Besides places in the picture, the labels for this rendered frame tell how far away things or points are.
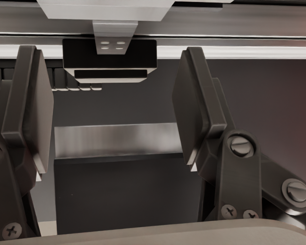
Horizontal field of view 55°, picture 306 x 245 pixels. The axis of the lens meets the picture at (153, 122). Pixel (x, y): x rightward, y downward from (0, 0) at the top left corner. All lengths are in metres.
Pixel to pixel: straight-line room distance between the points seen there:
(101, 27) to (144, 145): 0.10
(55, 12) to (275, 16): 0.38
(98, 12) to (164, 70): 0.51
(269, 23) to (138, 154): 0.37
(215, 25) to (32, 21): 0.26
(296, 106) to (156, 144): 0.68
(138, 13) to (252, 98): 0.60
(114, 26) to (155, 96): 0.47
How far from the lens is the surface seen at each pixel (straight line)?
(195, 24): 0.47
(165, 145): 0.20
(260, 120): 0.80
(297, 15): 0.55
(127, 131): 0.20
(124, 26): 0.25
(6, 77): 0.60
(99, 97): 0.70
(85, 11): 0.22
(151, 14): 0.23
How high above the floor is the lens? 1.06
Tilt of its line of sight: 4 degrees up
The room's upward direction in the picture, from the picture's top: 179 degrees clockwise
